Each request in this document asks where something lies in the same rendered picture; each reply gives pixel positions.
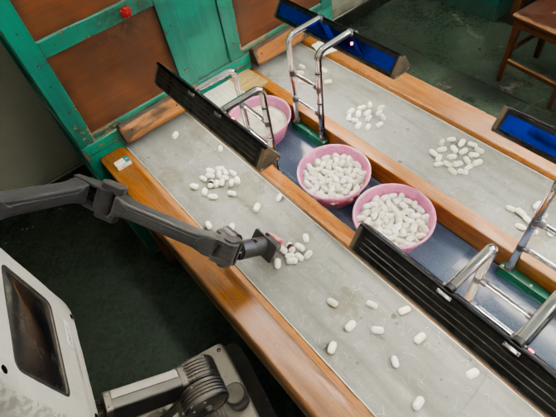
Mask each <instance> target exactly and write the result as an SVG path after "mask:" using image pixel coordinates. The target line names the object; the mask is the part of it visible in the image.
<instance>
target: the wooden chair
mask: <svg viewBox="0 0 556 417"><path fill-rule="evenodd" d="M512 17H513V19H515V22H514V25H513V27H512V30H511V33H510V38H509V40H508V43H507V46H506V50H505V53H504V56H503V59H502V62H501V66H500V68H499V71H498V74H497V77H496V81H497V82H500V81H501V79H502V77H503V74H504V73H505V70H506V66H507V65H510V66H512V67H514V68H516V69H518V70H520V71H522V72H524V73H526V74H527V75H529V76H531V77H533V78H535V79H537V80H539V81H541V82H543V83H545V84H547V85H549V86H551V87H553V88H554V91H553V92H552V94H551V97H550V99H549V102H548V105H547V107H546V108H547V109H548V110H550V109H552V108H553V106H554V104H555V102H556V82H554V81H553V80H551V79H548V78H546V77H544V76H543V75H541V74H539V73H537V72H535V71H533V70H532V69H529V68H527V67H525V66H523V65H521V64H519V63H517V62H515V61H513V60H511V59H510V57H511V54H512V52H513V50H515V49H517V48H519V47H520V46H522V45H523V44H525V43H527V42H528V41H531V40H532V39H534V38H535V37H538V38H539V40H538V43H537V46H536V48H535V51H534V56H533V57H534V58H536V59H538V58H539V57H540V56H541V53H542V50H543V48H544V44H545V42H546V41H547V42H549V43H551V44H553V45H556V0H537V1H535V2H532V3H531V4H530V5H528V6H526V7H524V8H522V9H520V10H519V11H518V12H515V13H514V14H513V16H512ZM521 30H522V31H525V32H527V33H529V34H531V35H530V36H527V37H526V38H525V39H523V40H522V41H519V42H518V43H516V42H517V40H518V37H519V35H520V32H521Z"/></svg>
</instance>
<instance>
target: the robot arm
mask: <svg viewBox="0 0 556 417"><path fill-rule="evenodd" d="M127 188H128V187H127V186H125V185H122V184H119V183H118V182H116V181H113V180H103V181H100V180H96V179H93V178H90V177H88V176H85V175H81V174H77V175H74V178H71V179H69V180H66V181H64V182H60V183H55V184H49V185H39V186H33V187H28V188H22V189H12V190H6V191H0V220H1V219H4V218H8V217H11V216H14V215H18V214H22V213H30V212H33V211H37V210H42V209H48V208H53V207H56V206H61V205H65V204H81V205H83V206H84V207H85V208H87V209H90V210H92V211H94V213H93V215H94V216H95V217H97V218H100V219H102V220H104V221H106V222H109V223H116V222H117V221H118V219H119V218H124V219H126V220H129V221H132V222H134V223H137V224H139V225H141V226H143V227H145V228H149V229H150V230H152V231H155V232H158V233H160V234H162V235H164V236H167V237H169V238H172V239H174V240H176V241H178V242H181V243H184V244H185V245H187V246H189V247H192V248H193V249H195V250H196V251H198V252H200V254H202V255H204V256H207V257H209V260H210V261H213V262H215V263H216V265H217V266H219V267H221V268H227V267H230V266H235V264H236V262H237V260H243V259H247V258H251V257H255V256H262V257H263V258H264V259H265V260H266V261H267V262H268V263H271V262H273V260H274V255H275V254H276V252H278V251H279V250H280V248H281V245H282V244H283V242H284V239H282V238H280V237H277V236H276V235H274V234H272V233H271V232H266V234H264V233H263V232H262V231H261V230H260V228H256V230H255V232H254V233H253V235H252V238H249V239H245V240H242V235H240V234H239V233H238V232H236V231H235V230H233V229H232V228H230V227H229V226H223V227H222V228H220V229H218V230H217V232H214V231H209V230H204V229H202V228H197V227H195V226H193V225H191V224H189V223H186V222H184V221H181V220H179V219H178V218H174V217H171V216H170V215H168V214H165V213H162V212H160V211H158V210H156V209H153V208H151V207H148V206H146V205H145V204H141V203H139V202H137V201H136V200H135V199H132V198H131V197H129V195H128V194H126V192H127ZM217 245H218V246H217ZM216 248H217V249H216Z"/></svg>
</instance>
